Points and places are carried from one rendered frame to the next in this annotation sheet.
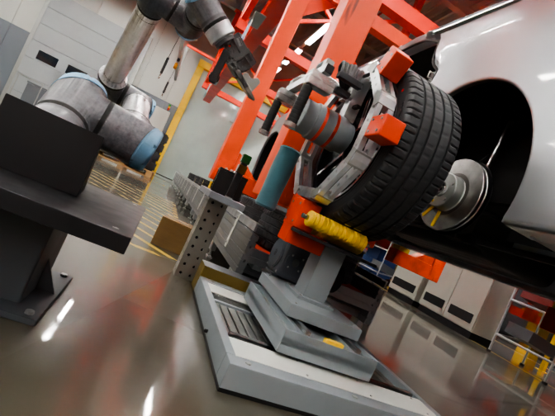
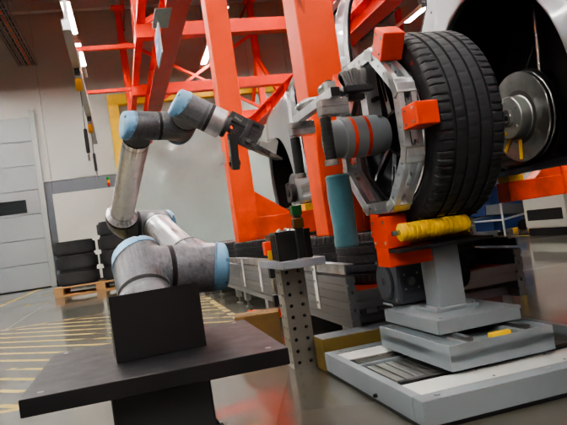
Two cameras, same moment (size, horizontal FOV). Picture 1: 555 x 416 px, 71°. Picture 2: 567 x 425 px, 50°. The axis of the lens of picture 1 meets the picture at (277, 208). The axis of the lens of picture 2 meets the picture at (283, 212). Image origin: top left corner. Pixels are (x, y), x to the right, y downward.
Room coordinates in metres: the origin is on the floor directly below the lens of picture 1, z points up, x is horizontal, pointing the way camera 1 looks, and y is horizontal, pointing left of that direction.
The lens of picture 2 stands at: (-0.61, 0.15, 0.58)
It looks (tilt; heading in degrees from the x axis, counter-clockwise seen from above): 1 degrees up; 3
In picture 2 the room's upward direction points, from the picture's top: 8 degrees counter-clockwise
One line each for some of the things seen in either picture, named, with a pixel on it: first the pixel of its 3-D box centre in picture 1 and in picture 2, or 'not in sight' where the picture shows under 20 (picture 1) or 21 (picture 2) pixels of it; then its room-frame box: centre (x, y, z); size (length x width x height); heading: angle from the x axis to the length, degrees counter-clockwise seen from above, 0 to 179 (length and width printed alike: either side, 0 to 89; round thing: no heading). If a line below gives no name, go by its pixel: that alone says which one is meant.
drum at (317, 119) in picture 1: (323, 126); (355, 137); (1.47, -0.03, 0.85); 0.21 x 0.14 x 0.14; 108
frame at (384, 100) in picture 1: (338, 135); (375, 135); (1.49, -0.10, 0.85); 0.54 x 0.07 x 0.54; 18
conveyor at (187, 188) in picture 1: (196, 191); not in sight; (8.65, 1.78, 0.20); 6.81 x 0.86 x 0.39; 18
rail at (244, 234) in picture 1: (219, 214); (281, 277); (3.13, 0.40, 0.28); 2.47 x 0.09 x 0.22; 18
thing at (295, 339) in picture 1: (302, 325); (459, 336); (1.50, -0.27, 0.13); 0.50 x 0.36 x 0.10; 18
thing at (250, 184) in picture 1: (254, 179); (289, 211); (3.87, 0.32, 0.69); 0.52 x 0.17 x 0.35; 108
